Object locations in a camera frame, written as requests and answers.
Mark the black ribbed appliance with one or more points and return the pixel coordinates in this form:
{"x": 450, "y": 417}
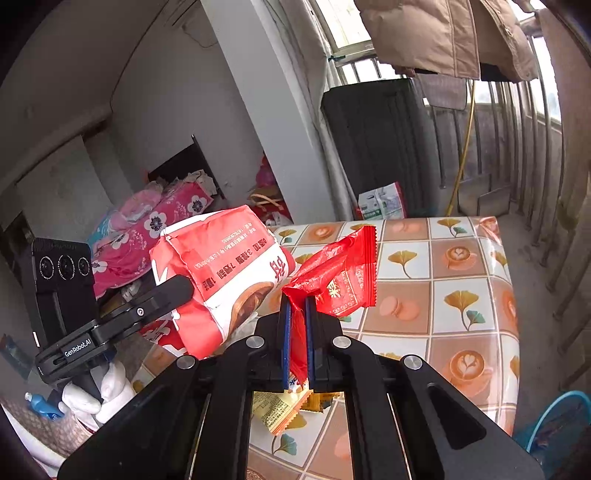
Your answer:
{"x": 378, "y": 138}

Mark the green white carton bag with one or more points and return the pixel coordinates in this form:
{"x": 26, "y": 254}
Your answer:
{"x": 383, "y": 203}

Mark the large red white snack bag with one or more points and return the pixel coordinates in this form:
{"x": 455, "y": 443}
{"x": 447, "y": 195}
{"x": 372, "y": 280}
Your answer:
{"x": 221, "y": 258}

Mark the person's left hand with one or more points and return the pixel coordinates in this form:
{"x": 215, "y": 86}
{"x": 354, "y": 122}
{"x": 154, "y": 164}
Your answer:
{"x": 115, "y": 392}

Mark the blue plastic bottle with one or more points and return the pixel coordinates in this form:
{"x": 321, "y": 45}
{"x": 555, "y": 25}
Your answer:
{"x": 41, "y": 406}

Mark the white curtain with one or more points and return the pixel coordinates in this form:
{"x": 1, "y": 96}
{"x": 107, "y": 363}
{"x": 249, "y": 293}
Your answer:
{"x": 318, "y": 46}

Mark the red gift bag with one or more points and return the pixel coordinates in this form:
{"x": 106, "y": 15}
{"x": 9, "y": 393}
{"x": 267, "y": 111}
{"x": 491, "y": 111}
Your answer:
{"x": 268, "y": 184}

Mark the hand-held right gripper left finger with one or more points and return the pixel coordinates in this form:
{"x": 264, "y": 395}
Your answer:
{"x": 286, "y": 350}

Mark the tan padded jacket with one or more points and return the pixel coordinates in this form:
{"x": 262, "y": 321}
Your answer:
{"x": 415, "y": 32}

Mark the blue plastic basket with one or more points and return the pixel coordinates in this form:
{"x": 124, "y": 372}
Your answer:
{"x": 551, "y": 434}

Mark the grey hanging cloth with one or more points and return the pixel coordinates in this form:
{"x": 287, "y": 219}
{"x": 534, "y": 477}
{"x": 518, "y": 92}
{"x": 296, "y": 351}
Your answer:
{"x": 443, "y": 90}

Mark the orange snack wrapper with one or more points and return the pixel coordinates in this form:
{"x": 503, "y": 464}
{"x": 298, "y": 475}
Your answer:
{"x": 318, "y": 400}

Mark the patterned plastic tablecloth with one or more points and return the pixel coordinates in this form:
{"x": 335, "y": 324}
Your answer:
{"x": 461, "y": 300}

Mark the metal balcony railing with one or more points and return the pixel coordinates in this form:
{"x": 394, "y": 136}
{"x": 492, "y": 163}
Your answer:
{"x": 526, "y": 138}

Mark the pink floral blanket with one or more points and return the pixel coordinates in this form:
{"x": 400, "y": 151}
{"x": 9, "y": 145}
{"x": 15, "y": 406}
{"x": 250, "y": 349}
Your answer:
{"x": 138, "y": 221}

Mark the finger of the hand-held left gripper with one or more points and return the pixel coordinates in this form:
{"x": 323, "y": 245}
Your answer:
{"x": 152, "y": 307}

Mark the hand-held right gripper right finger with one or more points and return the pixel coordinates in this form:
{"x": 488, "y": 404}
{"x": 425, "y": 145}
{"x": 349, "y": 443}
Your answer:
{"x": 310, "y": 350}

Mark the yellow snack wrapper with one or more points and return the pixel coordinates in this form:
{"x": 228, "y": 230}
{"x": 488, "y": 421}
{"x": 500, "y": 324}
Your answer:
{"x": 272, "y": 410}

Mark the red plastic wrapper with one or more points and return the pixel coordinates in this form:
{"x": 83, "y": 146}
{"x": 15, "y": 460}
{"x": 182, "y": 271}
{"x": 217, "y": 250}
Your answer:
{"x": 341, "y": 277}

